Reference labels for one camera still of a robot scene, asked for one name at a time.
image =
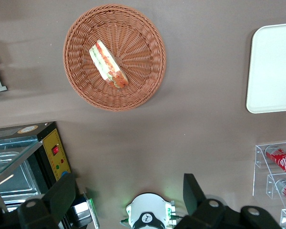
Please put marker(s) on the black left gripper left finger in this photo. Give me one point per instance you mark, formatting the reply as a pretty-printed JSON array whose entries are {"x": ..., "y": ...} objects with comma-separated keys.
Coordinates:
[{"x": 59, "y": 195}]

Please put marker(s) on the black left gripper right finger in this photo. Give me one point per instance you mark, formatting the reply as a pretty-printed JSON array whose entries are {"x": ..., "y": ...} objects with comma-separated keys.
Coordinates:
[{"x": 193, "y": 195}]

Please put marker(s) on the white rectangular plastic tray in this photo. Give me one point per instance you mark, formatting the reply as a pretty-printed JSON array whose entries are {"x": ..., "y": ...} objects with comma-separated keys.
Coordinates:
[{"x": 274, "y": 71}]

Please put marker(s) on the steel pan inside warmer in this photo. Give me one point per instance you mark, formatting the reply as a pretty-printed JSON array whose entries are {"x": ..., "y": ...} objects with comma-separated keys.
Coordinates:
[{"x": 21, "y": 181}]

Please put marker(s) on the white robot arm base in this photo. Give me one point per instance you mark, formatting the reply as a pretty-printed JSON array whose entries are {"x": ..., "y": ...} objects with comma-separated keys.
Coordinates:
[{"x": 147, "y": 205}]

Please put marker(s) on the plastic-wrapped triangle sandwich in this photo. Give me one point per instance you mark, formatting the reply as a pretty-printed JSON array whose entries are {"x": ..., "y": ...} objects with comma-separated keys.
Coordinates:
[{"x": 107, "y": 63}]

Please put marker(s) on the toaster oven with yellow panel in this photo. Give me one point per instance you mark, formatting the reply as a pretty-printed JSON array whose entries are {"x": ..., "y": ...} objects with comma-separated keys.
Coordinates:
[{"x": 50, "y": 143}]

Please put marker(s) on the clear acrylic can rack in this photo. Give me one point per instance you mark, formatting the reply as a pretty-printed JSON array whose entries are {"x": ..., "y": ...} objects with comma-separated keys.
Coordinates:
[{"x": 261, "y": 171}]

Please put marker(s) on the silver metal mounting block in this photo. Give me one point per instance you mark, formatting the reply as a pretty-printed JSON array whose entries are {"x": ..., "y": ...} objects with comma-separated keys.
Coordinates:
[{"x": 82, "y": 211}]

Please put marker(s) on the round brown wicker basket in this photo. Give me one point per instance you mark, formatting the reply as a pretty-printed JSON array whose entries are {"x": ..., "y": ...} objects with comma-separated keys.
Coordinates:
[{"x": 143, "y": 78}]

